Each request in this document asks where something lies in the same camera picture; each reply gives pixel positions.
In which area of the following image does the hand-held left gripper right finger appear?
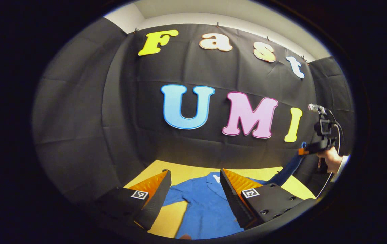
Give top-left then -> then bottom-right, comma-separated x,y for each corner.
219,168 -> 316,231

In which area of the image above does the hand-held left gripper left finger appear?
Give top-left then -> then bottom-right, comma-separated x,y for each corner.
94,169 -> 172,231

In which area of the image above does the blue button shirt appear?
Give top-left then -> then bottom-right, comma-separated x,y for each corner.
162,142 -> 307,240

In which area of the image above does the black backdrop cloth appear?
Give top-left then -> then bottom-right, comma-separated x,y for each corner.
32,17 -> 355,204

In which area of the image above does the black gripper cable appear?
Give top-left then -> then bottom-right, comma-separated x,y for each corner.
315,109 -> 344,199

